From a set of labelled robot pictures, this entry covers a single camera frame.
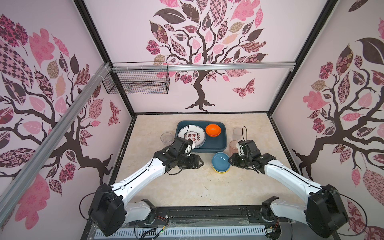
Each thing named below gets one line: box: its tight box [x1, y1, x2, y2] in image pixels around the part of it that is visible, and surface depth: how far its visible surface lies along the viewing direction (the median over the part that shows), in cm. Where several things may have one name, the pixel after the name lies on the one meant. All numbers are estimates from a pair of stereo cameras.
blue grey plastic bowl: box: [212, 152, 231, 173], surface depth 88 cm
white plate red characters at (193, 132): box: [178, 124, 206, 149], surface depth 106 cm
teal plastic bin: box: [175, 120, 228, 153], surface depth 103 cm
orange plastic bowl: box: [205, 124, 222, 138], surface depth 106 cm
